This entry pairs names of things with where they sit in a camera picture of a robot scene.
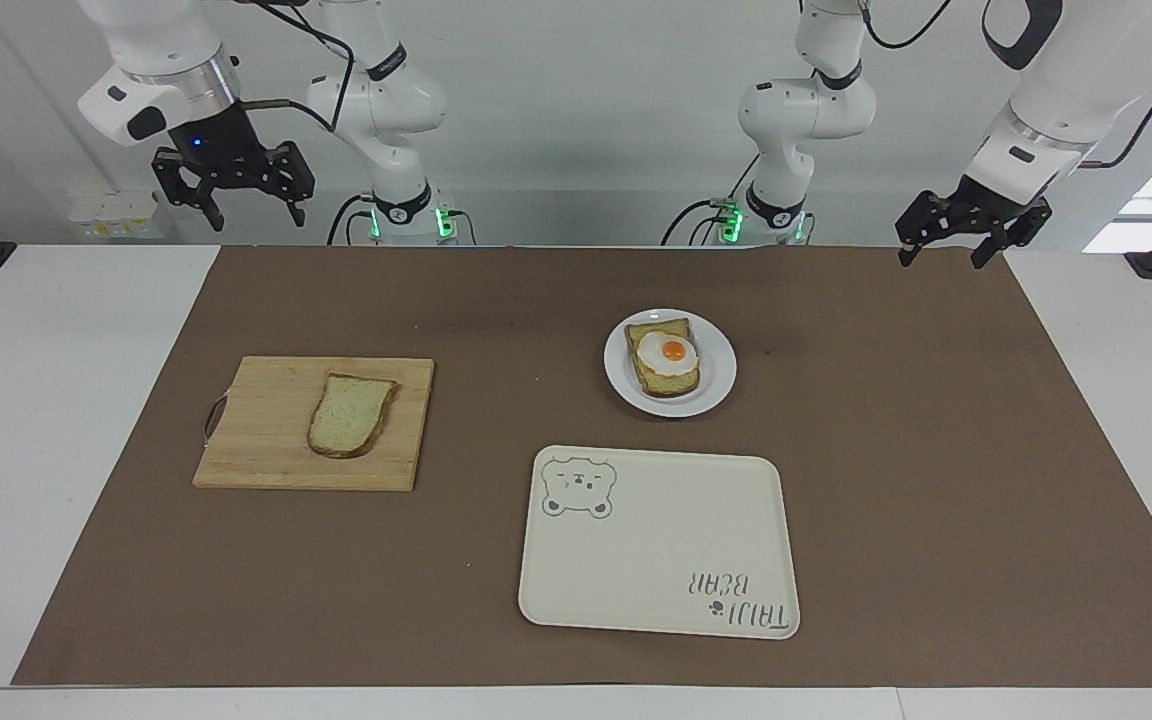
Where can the fried egg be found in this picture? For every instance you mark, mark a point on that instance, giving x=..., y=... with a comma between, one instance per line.
x=669, y=354

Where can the cream tray with bear print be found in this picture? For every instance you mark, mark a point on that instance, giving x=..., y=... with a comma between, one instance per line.
x=656, y=550

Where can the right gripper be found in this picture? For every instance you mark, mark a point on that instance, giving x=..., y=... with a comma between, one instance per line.
x=216, y=135

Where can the white round plate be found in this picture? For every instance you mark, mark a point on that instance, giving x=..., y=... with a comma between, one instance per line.
x=716, y=380

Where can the plain bread slice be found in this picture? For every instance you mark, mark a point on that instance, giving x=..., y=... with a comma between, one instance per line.
x=348, y=415

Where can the toasted bread slice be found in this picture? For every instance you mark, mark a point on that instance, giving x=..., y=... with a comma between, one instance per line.
x=658, y=385

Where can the wooden cutting board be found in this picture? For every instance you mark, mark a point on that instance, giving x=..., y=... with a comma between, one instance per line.
x=266, y=450

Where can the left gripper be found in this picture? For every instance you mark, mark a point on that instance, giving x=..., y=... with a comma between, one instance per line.
x=1001, y=208

